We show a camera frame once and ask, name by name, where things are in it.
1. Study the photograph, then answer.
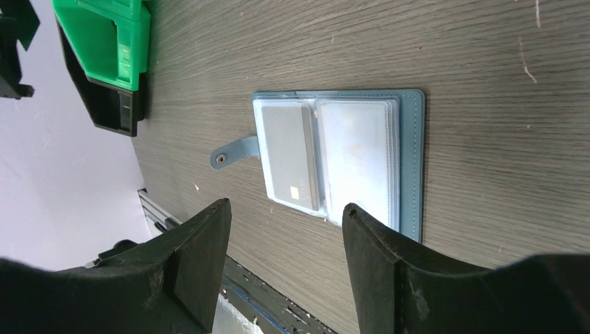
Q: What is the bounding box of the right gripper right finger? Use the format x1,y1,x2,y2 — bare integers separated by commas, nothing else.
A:
342,203,589,333

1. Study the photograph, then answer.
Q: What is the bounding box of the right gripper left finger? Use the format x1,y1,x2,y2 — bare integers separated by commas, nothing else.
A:
1,198,232,333

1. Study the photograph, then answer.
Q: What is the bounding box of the blue card holder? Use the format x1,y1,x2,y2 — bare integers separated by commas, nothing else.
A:
210,89,426,241

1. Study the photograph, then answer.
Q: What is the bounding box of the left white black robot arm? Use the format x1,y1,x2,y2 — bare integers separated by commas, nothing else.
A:
1,0,40,100

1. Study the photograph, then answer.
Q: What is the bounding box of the grey card in holder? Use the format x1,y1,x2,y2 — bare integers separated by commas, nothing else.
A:
260,102,319,212

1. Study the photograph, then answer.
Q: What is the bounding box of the black plastic bin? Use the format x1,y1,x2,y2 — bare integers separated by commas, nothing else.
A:
58,26,148,137

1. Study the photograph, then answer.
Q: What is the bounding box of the green plastic bin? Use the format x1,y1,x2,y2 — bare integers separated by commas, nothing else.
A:
51,0,151,91

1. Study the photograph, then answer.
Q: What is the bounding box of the aluminium front rail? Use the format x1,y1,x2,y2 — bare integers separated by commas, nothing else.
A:
137,188,259,334

